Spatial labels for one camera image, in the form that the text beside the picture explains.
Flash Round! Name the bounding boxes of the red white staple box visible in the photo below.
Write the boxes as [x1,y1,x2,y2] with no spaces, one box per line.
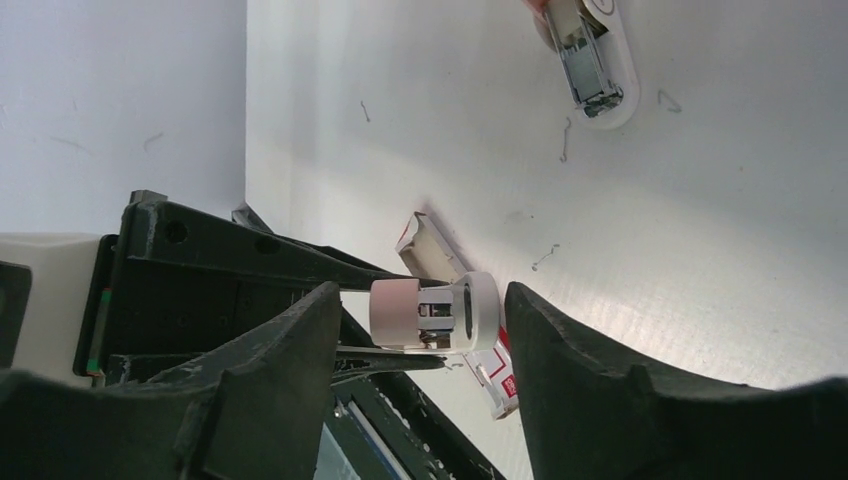
[395,212,519,420]

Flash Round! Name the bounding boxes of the bent staple far right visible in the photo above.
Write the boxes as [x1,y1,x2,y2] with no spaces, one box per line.
[657,89,682,113]

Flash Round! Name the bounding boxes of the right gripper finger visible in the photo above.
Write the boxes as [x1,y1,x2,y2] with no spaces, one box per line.
[504,282,847,479]

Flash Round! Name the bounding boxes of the staple near box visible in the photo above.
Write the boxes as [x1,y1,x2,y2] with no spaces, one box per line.
[531,243,560,272]

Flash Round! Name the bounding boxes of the bent staple near stapler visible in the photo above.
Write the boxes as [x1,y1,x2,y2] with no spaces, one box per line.
[559,117,572,163]

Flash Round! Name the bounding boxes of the small staple near wall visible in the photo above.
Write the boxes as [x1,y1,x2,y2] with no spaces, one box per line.
[360,101,371,123]

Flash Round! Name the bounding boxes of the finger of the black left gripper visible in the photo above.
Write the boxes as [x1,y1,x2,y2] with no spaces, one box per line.
[105,344,445,388]

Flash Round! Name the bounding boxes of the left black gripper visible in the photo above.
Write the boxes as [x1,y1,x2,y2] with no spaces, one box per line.
[1,200,408,479]

